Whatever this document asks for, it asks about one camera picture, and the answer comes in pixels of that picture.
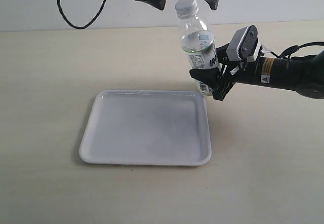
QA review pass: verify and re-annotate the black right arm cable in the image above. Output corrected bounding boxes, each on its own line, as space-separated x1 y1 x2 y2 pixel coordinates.
262 41 324 59

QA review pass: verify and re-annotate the white plastic tray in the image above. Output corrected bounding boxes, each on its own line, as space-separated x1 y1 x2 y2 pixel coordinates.
79 90 212 167

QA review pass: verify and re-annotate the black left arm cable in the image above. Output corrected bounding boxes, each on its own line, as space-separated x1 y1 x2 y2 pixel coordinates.
55 0 114 29

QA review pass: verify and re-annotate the white bottle cap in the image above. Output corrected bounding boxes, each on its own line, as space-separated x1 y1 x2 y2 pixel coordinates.
175 0 199 19

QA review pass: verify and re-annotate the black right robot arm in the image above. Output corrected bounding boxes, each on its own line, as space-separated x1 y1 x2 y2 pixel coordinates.
189 45 323 101

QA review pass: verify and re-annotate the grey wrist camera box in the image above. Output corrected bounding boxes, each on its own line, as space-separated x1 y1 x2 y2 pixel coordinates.
226 25 261 62

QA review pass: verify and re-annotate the clear plastic drink bottle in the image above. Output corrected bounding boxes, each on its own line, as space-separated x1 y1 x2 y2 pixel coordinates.
176 12 221 97

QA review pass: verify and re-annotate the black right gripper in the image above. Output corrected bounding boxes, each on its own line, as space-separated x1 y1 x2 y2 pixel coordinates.
189 43 257 100

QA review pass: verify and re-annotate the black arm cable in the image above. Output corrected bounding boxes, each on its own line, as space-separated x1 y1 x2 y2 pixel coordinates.
55 0 114 29
262 41 324 59

